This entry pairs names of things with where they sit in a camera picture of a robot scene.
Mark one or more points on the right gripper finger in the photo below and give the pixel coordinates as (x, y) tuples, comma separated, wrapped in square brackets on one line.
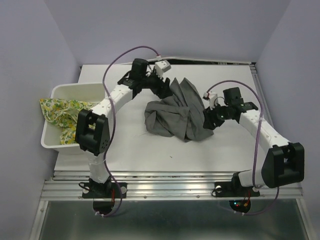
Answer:
[(209, 112), (209, 121)]

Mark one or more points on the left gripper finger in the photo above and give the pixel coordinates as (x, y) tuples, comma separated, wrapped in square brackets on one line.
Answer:
[(164, 82), (162, 92)]

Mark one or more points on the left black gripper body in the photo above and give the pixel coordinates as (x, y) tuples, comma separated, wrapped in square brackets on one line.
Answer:
[(150, 81)]

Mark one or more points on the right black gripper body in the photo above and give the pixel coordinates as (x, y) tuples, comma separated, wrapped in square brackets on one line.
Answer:
[(222, 114)]

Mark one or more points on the grey pleated skirt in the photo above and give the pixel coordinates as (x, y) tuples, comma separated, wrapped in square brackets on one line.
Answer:
[(179, 115)]

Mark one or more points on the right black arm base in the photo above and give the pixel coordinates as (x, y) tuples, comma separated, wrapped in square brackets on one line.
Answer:
[(240, 196)]

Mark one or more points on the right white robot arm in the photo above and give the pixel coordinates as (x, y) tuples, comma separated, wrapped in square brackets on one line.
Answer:
[(284, 163)]

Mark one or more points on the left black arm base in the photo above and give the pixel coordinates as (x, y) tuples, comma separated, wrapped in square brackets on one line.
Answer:
[(104, 196)]

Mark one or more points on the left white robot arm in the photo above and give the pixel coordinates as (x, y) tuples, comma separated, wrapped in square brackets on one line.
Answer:
[(95, 126)]

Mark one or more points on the white plastic bin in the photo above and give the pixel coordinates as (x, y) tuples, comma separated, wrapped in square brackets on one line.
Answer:
[(86, 92)]

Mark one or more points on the yellow floral skirt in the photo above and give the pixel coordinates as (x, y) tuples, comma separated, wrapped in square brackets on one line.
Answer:
[(63, 114)]

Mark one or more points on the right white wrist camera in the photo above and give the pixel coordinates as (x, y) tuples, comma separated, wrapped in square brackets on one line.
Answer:
[(212, 99)]

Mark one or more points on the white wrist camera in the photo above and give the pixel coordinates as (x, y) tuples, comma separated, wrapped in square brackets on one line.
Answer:
[(162, 67), (212, 99)]

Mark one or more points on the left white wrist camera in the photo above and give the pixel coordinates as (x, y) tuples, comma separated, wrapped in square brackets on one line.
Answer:
[(162, 67)]

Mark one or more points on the aluminium mounting rail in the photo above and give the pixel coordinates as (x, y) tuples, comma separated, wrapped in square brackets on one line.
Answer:
[(141, 185)]

